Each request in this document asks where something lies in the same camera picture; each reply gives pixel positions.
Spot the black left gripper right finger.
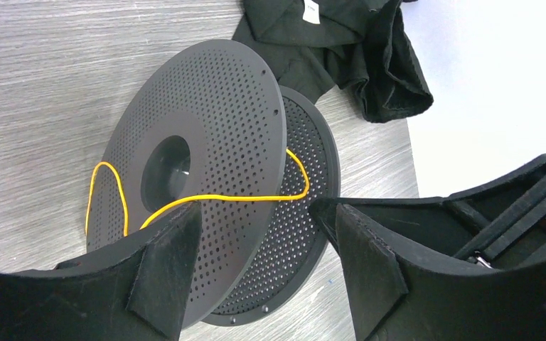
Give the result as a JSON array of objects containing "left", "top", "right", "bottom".
[{"left": 309, "top": 154, "right": 546, "bottom": 340}]

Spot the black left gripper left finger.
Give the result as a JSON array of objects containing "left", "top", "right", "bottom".
[{"left": 0, "top": 203, "right": 202, "bottom": 340}]

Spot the black perforated spool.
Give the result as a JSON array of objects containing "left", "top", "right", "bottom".
[{"left": 85, "top": 40, "right": 340, "bottom": 327}]

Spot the yellow cable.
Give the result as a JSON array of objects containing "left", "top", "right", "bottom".
[{"left": 85, "top": 148, "right": 311, "bottom": 237}]

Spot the black cloth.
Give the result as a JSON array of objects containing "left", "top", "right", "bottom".
[{"left": 233, "top": 0, "right": 434, "bottom": 124}]

